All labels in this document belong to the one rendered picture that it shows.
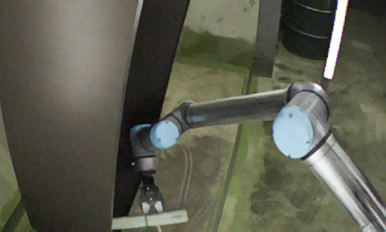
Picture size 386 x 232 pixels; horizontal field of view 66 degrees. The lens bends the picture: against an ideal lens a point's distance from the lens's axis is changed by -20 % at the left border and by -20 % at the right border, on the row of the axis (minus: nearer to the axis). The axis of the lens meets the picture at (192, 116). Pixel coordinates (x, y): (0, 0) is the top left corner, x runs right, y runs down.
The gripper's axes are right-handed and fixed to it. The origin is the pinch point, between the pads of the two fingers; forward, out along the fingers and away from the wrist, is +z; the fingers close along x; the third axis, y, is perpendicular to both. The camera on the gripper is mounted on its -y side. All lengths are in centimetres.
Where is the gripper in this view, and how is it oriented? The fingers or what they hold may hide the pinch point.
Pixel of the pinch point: (154, 221)
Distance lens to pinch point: 136.9
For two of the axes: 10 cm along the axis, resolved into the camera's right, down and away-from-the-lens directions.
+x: -9.8, 1.0, -1.7
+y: -1.5, 1.8, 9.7
